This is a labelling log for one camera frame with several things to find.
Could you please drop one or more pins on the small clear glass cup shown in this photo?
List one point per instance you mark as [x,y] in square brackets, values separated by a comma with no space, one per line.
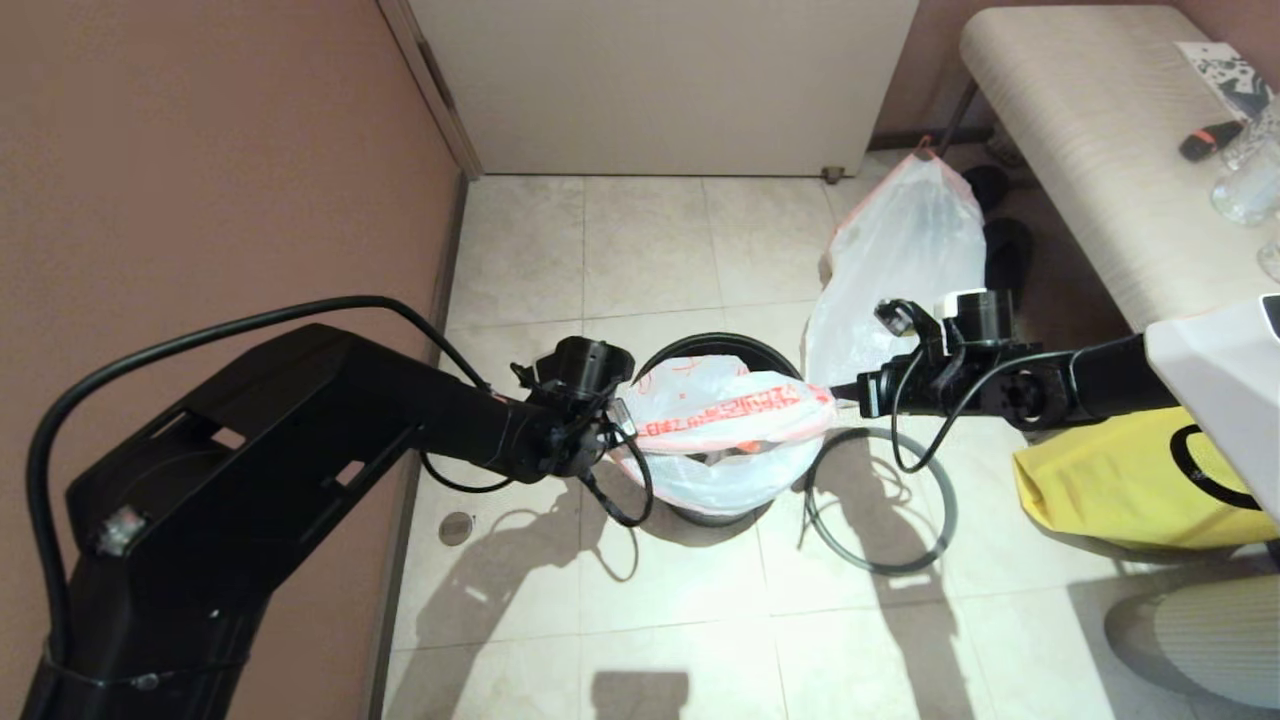
[1272,258]

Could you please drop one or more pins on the yellow bag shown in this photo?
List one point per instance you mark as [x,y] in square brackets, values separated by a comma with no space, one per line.
[1100,490]

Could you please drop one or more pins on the small silver wrist camera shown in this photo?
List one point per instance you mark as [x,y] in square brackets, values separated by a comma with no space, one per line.
[868,395]
[623,415]

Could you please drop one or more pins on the black slipper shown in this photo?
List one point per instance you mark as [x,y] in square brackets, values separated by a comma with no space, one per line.
[1010,255]
[990,186]

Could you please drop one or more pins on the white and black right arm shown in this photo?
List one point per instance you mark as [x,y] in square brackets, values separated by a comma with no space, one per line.
[1100,385]

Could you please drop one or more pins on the translucent white trash bag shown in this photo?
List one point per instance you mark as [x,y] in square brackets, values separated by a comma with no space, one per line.
[720,420]

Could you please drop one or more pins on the black trash bin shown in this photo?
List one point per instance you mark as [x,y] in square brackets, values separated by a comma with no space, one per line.
[720,342]

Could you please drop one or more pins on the white door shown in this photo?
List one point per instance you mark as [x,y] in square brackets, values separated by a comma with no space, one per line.
[660,90]

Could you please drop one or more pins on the black and orange remote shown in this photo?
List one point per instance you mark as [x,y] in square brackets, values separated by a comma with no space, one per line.
[1212,140]

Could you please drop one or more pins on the beige bench with metal legs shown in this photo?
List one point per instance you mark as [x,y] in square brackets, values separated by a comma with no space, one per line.
[1100,150]

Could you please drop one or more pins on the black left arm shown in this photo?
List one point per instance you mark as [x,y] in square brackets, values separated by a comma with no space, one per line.
[300,460]

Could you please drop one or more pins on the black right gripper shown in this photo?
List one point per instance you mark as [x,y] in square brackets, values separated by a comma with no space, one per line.
[915,392]

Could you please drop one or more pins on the grey ribbed rounded object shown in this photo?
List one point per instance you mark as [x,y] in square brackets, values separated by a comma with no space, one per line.
[1190,650]

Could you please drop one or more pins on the beige door frame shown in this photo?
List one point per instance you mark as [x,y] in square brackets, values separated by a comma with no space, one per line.
[435,100]

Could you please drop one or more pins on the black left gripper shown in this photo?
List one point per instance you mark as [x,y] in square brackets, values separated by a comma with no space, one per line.
[575,440]

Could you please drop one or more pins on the black and white brochure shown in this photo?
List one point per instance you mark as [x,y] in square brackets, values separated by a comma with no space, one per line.
[1232,75]

